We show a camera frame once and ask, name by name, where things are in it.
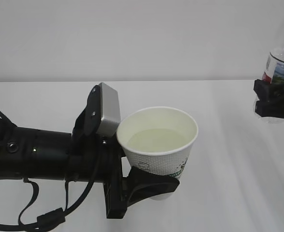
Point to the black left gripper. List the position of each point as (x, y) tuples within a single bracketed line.
[(97, 158)]

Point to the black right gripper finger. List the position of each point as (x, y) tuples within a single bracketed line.
[(270, 109), (266, 91)]

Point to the clear plastic water bottle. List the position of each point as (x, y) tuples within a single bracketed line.
[(273, 73)]

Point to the white paper cup green logo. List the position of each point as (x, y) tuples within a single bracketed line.
[(158, 140)]

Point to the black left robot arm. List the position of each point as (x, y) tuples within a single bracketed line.
[(37, 154)]

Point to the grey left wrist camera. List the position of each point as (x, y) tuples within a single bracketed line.
[(110, 111)]

